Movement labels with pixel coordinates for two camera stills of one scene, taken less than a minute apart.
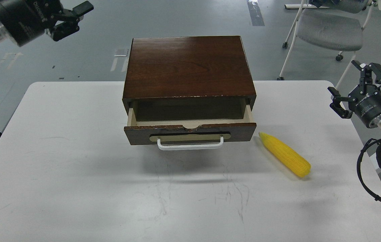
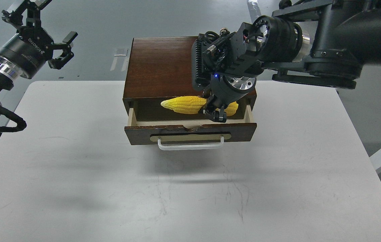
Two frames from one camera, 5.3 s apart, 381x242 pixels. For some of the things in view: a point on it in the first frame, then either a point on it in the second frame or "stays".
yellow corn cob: x=299 y=164 -> x=193 y=105
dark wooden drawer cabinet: x=188 y=78 stays
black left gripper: x=23 y=20 -> x=27 y=51
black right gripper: x=372 y=106 -> x=225 y=67
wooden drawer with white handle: x=188 y=134 stays
